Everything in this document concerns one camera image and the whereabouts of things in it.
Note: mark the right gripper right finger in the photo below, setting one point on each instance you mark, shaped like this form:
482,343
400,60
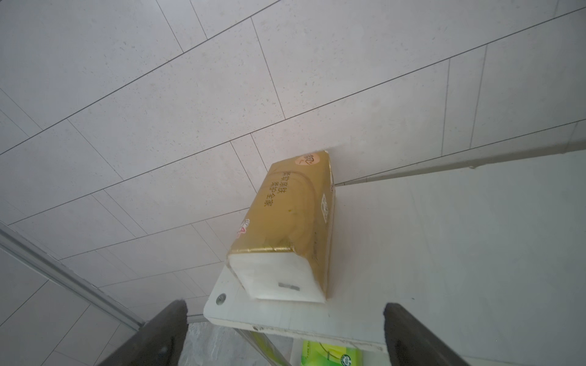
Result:
409,342

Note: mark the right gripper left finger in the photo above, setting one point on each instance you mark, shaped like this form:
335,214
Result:
158,342

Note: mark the green tissue pack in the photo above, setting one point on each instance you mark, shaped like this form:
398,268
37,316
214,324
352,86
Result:
322,354

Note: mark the gold tissue pack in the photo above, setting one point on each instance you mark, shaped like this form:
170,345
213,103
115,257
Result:
283,247

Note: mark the white two-tier shelf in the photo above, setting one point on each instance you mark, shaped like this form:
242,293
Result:
491,259

